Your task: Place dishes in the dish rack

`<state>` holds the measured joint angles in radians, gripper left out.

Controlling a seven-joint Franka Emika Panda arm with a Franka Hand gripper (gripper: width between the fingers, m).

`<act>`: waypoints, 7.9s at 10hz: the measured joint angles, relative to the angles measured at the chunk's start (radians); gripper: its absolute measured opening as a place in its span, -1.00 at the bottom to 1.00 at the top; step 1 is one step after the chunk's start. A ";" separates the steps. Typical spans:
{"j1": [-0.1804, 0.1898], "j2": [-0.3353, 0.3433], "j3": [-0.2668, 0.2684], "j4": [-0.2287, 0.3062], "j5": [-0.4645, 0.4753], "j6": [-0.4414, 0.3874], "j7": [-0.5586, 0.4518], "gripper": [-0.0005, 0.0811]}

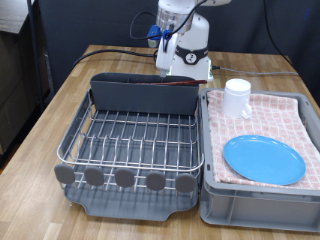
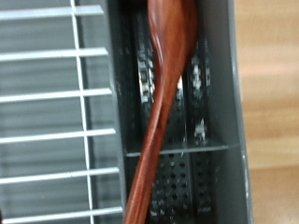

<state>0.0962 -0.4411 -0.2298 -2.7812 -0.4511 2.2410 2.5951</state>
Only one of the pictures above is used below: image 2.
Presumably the brown wooden spoon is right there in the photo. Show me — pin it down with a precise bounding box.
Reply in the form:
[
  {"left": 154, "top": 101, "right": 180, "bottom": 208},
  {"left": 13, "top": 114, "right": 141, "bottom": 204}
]
[{"left": 122, "top": 0, "right": 199, "bottom": 224}]

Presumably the dark grey cutlery holder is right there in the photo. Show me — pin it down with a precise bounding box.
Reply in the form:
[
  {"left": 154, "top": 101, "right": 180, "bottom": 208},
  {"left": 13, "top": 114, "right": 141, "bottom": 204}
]
[{"left": 106, "top": 0, "right": 255, "bottom": 224}]

